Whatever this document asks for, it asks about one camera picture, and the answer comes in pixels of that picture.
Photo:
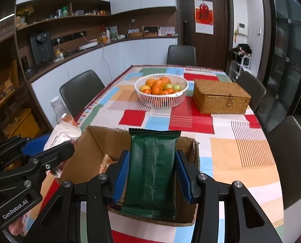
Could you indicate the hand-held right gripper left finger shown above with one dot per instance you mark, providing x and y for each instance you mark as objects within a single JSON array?
[{"x": 121, "y": 174}]

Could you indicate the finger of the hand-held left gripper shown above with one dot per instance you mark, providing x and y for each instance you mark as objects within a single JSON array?
[
  {"x": 34, "y": 144},
  {"x": 54, "y": 154}
]

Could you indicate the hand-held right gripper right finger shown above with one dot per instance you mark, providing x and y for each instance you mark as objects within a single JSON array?
[{"x": 184, "y": 177}]

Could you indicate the white snack packet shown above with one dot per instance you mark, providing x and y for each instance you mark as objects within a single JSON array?
[{"x": 62, "y": 134}]

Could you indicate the dark green snack packet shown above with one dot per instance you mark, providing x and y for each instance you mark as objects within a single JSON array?
[{"x": 150, "y": 172}]

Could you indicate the brown cardboard box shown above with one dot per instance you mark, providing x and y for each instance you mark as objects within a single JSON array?
[{"x": 94, "y": 151}]

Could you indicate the person's left hand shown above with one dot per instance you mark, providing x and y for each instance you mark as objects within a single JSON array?
[{"x": 15, "y": 229}]

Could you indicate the yellow storage bin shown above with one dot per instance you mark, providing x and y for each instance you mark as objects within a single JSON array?
[{"x": 24, "y": 125}]

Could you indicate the clear bottle with orange liquid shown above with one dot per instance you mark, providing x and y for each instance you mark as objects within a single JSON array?
[{"x": 56, "y": 108}]

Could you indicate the dark wooden shelving unit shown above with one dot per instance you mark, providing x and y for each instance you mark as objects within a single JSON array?
[{"x": 3, "y": 86}]

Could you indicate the dark grey dining chair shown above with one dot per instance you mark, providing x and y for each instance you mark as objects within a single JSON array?
[
  {"x": 82, "y": 91},
  {"x": 251, "y": 88},
  {"x": 292, "y": 157},
  {"x": 182, "y": 55}
]

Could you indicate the white plastic fruit basket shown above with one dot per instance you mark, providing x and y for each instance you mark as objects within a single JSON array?
[{"x": 160, "y": 100}]

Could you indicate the woven wicker box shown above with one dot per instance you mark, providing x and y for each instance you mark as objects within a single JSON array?
[{"x": 220, "y": 96}]

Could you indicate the yellow fruit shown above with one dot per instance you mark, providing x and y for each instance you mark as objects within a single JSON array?
[{"x": 144, "y": 88}]

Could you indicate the green fruit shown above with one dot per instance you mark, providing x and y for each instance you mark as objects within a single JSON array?
[
  {"x": 177, "y": 87},
  {"x": 168, "y": 85}
]

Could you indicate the pile of oranges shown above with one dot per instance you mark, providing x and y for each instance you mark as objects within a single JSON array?
[{"x": 156, "y": 87}]

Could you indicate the black coffee machine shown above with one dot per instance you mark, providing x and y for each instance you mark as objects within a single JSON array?
[{"x": 41, "y": 48}]

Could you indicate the white base cabinet with countertop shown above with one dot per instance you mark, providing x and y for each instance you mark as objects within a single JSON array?
[{"x": 89, "y": 60}]

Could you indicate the white shelf cart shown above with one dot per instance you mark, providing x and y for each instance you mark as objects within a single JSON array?
[{"x": 237, "y": 68}]

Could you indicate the dark brown door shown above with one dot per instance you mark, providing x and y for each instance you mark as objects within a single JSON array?
[{"x": 216, "y": 48}]

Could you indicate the yellow flower bouquet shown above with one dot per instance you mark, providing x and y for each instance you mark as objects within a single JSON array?
[{"x": 25, "y": 10}]

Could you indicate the black bag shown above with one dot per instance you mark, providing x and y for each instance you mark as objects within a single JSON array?
[{"x": 243, "y": 48}]

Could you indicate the white desk lamp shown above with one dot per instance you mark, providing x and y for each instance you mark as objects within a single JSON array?
[{"x": 131, "y": 24}]

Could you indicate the black glass door cabinet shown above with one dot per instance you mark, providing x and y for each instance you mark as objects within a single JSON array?
[{"x": 287, "y": 55}]

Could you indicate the wooden wall shelf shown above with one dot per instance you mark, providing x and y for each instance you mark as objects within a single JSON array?
[{"x": 64, "y": 21}]

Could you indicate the white wall intercom panel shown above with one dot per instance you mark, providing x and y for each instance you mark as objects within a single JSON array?
[{"x": 242, "y": 29}]

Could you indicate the red white wall calendar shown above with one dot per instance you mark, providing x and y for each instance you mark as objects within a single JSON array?
[{"x": 204, "y": 17}]

